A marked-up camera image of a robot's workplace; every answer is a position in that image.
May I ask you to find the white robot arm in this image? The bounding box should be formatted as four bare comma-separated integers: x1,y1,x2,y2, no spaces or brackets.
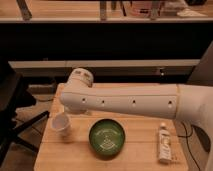
60,68,213,171

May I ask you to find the green round bowl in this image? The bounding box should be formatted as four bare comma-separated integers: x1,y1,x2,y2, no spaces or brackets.
89,119,126,157

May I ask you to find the long wooden bench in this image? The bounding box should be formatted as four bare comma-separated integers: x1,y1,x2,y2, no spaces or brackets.
10,59,200,77

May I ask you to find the white plastic bottle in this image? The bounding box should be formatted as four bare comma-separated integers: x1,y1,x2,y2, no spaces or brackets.
158,122,172,164

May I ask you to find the black office chair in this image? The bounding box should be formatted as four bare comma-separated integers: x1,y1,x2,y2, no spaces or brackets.
0,58,49,166

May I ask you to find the black cable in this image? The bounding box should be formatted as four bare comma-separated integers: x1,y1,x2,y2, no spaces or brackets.
179,120,202,171

